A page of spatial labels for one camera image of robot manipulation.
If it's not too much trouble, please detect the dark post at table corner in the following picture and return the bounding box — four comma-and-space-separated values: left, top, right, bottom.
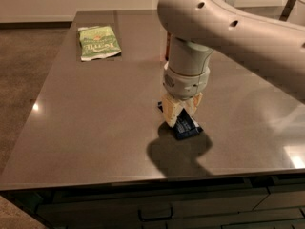
279, 0, 296, 21

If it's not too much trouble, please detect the green jalapeno chip bag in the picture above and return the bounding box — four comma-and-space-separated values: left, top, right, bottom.
78, 26, 121, 62

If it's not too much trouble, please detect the dark drawer cabinet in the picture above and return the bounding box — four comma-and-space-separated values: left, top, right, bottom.
1, 173, 305, 229

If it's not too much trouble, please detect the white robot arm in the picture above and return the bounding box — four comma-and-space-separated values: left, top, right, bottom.
157, 0, 305, 127

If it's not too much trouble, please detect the orange soda can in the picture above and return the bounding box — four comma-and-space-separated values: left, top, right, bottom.
165, 31, 171, 61

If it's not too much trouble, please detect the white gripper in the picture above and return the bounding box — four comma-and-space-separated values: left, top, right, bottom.
161, 63, 210, 127

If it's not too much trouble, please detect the blue rxbar blueberry bar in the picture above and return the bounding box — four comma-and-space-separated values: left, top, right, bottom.
158, 109, 203, 140

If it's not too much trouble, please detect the black drawer handle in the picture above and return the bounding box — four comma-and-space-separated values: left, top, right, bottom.
137, 205, 174, 222

